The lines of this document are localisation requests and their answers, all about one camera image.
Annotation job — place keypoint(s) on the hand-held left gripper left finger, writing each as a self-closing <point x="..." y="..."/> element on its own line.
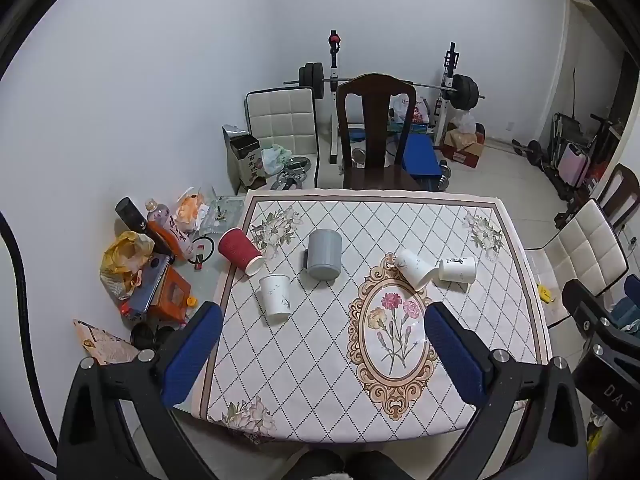
<point x="192" y="355"/>

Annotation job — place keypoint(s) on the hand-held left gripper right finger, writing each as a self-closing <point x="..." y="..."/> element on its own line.
<point x="455" y="355"/>

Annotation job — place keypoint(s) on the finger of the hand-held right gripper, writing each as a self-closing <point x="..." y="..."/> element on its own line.
<point x="587" y="310"/>

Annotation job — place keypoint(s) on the white paper cup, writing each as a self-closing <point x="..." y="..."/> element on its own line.
<point x="457" y="270"/>
<point x="275" y="295"/>
<point x="415" y="267"/>

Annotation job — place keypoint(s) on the red paper cup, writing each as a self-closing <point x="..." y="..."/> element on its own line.
<point x="239" y="251"/>

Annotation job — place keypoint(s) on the grey plastic cup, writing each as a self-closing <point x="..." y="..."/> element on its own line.
<point x="324" y="255"/>

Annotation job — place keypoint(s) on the small yellow toy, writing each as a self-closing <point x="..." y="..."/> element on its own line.
<point x="545" y="294"/>

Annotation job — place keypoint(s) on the orange box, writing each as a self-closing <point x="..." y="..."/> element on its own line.
<point x="172" y="296"/>

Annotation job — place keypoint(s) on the white padded chair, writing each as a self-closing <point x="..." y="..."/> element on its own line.
<point x="585" y="245"/>
<point x="280" y="115"/>

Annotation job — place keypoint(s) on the printed paper booklet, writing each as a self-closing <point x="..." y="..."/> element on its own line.
<point x="102" y="345"/>

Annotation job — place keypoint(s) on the red and black tool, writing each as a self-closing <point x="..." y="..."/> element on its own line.
<point x="199" y="256"/>

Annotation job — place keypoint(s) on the floral printed tablecloth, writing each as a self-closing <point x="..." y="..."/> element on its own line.
<point x="310" y="350"/>

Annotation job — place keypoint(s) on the yellow plastic bag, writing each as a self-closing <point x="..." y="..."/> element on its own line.
<point x="122" y="256"/>

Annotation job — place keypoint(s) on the dark wooden chair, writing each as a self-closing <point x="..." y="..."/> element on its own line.
<point x="375" y="110"/>
<point x="626" y="185"/>

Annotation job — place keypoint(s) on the pink suitcase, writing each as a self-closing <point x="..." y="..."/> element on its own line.
<point x="574" y="166"/>

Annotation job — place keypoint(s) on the orange snack bag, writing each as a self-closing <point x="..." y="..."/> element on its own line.
<point x="189" y="210"/>

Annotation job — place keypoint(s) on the clear plastic tray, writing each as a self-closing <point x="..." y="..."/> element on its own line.
<point x="225" y="212"/>

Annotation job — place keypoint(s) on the black flask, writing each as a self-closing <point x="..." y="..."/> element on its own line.
<point x="131" y="212"/>

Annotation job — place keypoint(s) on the person's legs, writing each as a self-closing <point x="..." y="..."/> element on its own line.
<point x="345" y="466"/>

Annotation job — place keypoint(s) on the black folded trolley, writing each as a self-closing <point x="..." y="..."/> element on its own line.
<point x="600" y="150"/>

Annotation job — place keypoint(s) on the black dumbbell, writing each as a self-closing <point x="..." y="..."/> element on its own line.
<point x="531" y="150"/>

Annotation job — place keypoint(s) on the cardboard box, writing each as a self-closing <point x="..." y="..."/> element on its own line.
<point x="465" y="154"/>

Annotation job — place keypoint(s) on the dark tea gift bag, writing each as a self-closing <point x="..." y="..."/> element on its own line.
<point x="246" y="160"/>

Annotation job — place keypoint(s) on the blue weight bench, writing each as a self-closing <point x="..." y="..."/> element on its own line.
<point x="422" y="155"/>

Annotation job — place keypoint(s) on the pale green plastic bag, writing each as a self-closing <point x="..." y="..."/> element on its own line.
<point x="274" y="159"/>

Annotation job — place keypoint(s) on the silver weight plates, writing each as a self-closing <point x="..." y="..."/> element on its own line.
<point x="295" y="166"/>

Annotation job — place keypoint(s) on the white plastic bag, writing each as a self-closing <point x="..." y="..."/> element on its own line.
<point x="466" y="121"/>

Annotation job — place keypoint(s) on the red printed plastic bag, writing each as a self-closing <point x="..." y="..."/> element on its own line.
<point x="421" y="109"/>

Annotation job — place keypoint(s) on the black barbell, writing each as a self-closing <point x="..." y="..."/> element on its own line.
<point x="462" y="91"/>

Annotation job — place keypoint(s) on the white barbell rack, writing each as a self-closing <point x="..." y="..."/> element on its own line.
<point x="332" y="110"/>

